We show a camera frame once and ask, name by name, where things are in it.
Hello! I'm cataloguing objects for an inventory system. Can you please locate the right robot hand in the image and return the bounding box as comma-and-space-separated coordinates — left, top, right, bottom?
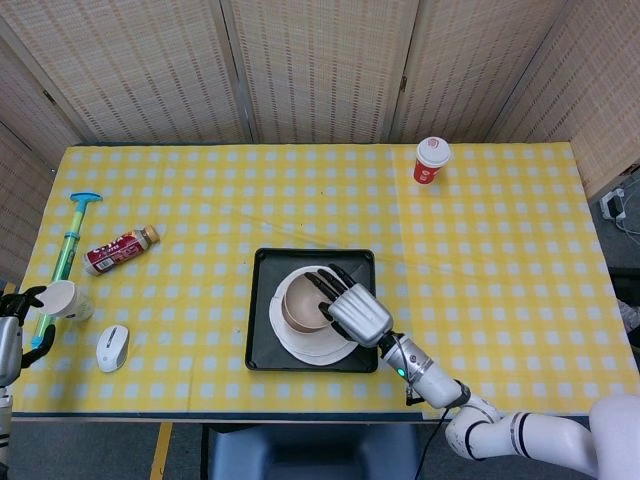
303, 263, 395, 350

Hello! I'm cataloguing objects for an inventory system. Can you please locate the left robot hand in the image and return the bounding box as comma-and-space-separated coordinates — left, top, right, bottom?
0, 285, 57, 389

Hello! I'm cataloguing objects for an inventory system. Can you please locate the white paper plate cracked rim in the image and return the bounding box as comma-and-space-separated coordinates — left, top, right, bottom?
279, 324, 360, 366

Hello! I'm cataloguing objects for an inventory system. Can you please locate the white paper plate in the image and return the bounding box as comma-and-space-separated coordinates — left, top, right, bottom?
269, 264, 354, 357

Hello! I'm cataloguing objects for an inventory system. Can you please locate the beige bowl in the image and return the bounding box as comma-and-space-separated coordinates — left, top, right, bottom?
283, 274, 332, 329
281, 278, 334, 335

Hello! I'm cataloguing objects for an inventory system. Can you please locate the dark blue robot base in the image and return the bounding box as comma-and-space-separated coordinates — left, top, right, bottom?
207, 423, 424, 480

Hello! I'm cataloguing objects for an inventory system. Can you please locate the black plastic tray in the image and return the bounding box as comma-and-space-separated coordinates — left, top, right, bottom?
244, 247, 380, 374

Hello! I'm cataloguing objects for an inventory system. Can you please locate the blue green toy pump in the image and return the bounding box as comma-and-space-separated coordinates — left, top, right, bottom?
30, 192, 104, 350

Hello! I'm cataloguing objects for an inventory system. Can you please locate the white computer mouse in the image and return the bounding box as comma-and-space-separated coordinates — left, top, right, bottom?
95, 324, 131, 374

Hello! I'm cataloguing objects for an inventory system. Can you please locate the yellow checked tablecloth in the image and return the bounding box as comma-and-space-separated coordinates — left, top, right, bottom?
10, 142, 640, 417

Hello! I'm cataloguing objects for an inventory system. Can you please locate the brown drink bottle red label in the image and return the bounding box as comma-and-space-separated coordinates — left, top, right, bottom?
82, 224, 161, 277

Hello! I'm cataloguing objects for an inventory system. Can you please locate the red paper cup white lid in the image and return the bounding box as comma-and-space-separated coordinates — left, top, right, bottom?
412, 137, 453, 186

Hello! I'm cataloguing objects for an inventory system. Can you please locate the woven folding screen panel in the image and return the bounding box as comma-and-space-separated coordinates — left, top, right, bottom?
388, 0, 572, 145
219, 0, 419, 145
0, 34, 82, 287
0, 0, 252, 146
489, 0, 640, 201

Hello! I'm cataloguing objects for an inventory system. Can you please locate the white power adapter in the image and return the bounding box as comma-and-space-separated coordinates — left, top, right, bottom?
599, 188, 632, 224

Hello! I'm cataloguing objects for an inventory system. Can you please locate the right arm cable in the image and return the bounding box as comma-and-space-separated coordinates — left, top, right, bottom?
394, 333, 454, 480

